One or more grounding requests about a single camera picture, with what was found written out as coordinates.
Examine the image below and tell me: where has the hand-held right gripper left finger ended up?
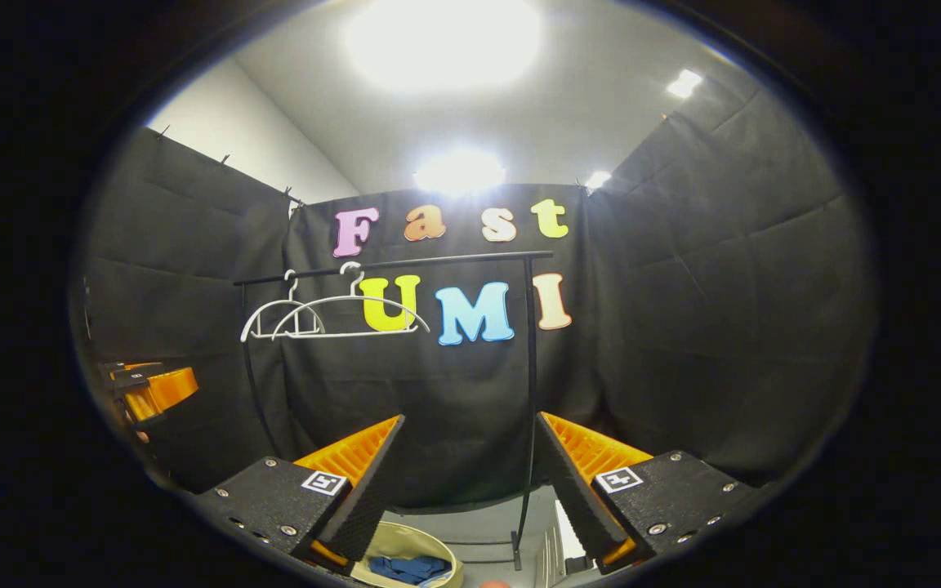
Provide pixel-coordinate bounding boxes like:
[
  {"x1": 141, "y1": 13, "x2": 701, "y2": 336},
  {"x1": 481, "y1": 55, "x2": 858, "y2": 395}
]
[{"x1": 191, "y1": 414, "x2": 408, "y2": 577}]

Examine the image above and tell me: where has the cream round laundry hamper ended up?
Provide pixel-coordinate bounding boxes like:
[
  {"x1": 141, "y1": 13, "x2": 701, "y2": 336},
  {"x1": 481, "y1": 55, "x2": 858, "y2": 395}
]
[{"x1": 350, "y1": 521, "x2": 465, "y2": 588}]

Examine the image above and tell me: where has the white plastic hanger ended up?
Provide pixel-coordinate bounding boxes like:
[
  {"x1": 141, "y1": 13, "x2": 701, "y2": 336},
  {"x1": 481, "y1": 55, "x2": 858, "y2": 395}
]
[
  {"x1": 240, "y1": 269, "x2": 326, "y2": 343},
  {"x1": 272, "y1": 261, "x2": 430, "y2": 341}
]

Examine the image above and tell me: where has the blue corduroy jacket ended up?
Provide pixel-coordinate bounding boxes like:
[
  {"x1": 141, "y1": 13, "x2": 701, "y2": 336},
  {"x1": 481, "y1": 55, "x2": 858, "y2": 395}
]
[{"x1": 368, "y1": 555, "x2": 453, "y2": 586}]

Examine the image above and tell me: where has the black metal clothes rack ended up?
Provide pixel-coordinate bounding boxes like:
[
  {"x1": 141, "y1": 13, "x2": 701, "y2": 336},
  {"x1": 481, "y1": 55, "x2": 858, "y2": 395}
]
[{"x1": 234, "y1": 250, "x2": 555, "y2": 571}]

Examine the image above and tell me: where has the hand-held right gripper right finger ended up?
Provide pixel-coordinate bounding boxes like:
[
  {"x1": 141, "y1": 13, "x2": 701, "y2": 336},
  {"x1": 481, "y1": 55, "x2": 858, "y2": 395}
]
[{"x1": 533, "y1": 412, "x2": 761, "y2": 577}]

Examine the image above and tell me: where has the large ceiling light panel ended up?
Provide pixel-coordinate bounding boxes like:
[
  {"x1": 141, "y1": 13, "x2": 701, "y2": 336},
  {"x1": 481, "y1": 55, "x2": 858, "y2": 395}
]
[{"x1": 348, "y1": 0, "x2": 541, "y2": 91}]

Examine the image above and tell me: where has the grey ribbed appliance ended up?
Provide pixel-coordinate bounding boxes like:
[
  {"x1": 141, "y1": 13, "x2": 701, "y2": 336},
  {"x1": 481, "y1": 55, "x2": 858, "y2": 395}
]
[{"x1": 534, "y1": 498, "x2": 595, "y2": 585}]

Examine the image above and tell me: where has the ceiling strip light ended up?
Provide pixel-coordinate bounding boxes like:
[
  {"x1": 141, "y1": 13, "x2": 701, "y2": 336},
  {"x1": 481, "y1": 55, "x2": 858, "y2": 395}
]
[{"x1": 415, "y1": 151, "x2": 506, "y2": 195}]

